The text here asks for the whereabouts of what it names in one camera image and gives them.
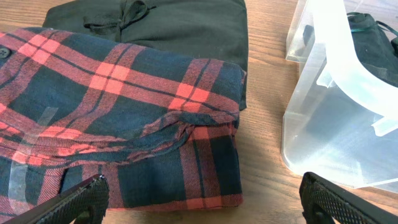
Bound clear plastic storage bin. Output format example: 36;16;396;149
281;0;397;192

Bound red black plaid shirt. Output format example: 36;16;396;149
1;27;246;221

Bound green garment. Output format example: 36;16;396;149
303;11;398;88

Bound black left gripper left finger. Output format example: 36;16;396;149
5;174;109;224

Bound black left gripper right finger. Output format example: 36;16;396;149
299;172;397;224

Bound black hooded sweatshirt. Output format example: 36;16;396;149
42;0;249;111

